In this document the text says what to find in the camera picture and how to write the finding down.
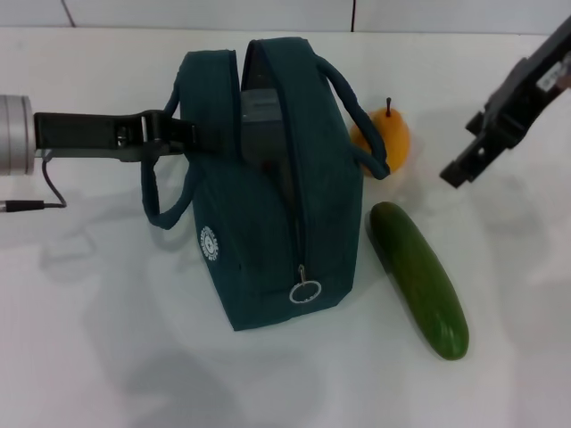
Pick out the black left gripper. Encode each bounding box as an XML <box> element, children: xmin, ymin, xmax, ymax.
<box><xmin>34</xmin><ymin>109</ymin><xmax>225</xmax><ymax>164</ymax></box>

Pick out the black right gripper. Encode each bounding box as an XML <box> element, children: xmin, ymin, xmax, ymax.
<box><xmin>439</xmin><ymin>17</ymin><xmax>571</xmax><ymax>189</ymax></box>

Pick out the grey lunch box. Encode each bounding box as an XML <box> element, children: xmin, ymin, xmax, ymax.
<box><xmin>239</xmin><ymin>87</ymin><xmax>287</xmax><ymax>164</ymax></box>

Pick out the yellow orange pear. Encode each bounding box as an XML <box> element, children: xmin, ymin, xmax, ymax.
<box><xmin>350</xmin><ymin>96</ymin><xmax>411</xmax><ymax>177</ymax></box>

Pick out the dark teal insulated lunch bag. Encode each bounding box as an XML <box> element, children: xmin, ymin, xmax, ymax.
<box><xmin>140</xmin><ymin>36</ymin><xmax>393</xmax><ymax>333</ymax></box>

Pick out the green cucumber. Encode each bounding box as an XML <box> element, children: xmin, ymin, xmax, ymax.
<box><xmin>368</xmin><ymin>201</ymin><xmax>470</xmax><ymax>361</ymax></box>

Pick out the thin dark left gripper cable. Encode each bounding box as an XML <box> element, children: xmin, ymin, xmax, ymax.
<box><xmin>0</xmin><ymin>158</ymin><xmax>69</xmax><ymax>214</ymax></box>

